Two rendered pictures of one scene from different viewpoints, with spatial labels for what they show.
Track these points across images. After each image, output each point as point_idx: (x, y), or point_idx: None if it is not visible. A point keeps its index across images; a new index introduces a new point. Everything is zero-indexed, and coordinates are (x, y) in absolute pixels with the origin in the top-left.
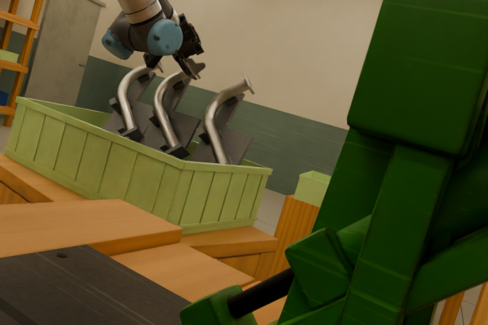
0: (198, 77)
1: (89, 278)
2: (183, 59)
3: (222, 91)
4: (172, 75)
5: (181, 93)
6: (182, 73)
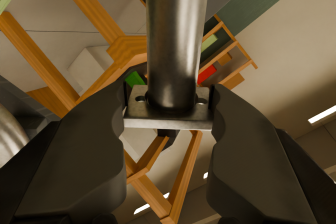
0: (131, 90)
1: None
2: (217, 118)
3: (5, 163)
4: None
5: None
6: (158, 55)
